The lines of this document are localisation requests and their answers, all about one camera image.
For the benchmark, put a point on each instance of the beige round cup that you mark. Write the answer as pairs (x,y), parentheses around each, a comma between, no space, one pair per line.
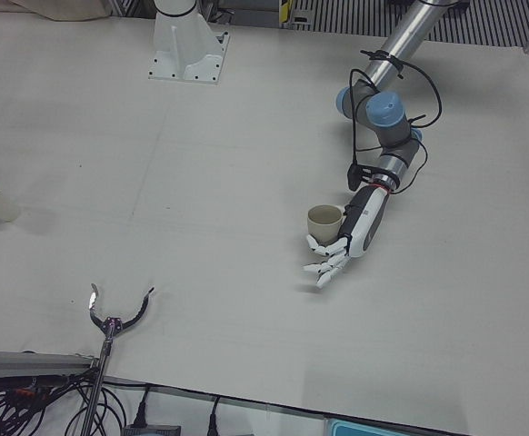
(321,229)

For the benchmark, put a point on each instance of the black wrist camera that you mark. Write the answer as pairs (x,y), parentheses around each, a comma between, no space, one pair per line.
(353,175)

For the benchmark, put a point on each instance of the light blue plastic bin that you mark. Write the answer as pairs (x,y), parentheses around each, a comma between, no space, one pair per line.
(396,429)

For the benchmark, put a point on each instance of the aluminium profile post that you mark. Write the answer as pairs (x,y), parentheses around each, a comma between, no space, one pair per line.
(28,361)

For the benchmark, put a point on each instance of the dark electronics box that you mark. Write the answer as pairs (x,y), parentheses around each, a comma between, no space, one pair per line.
(151,430)

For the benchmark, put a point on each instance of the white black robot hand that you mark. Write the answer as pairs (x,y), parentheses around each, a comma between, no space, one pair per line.
(364,222)

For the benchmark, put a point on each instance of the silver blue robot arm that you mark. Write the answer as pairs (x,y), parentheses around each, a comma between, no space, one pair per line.
(392,59)

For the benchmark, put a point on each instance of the metal claw grabber tool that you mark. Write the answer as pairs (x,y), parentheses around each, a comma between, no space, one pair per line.
(111,324)

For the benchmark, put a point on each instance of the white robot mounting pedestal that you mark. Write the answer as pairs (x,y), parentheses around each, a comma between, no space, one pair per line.
(182,45)

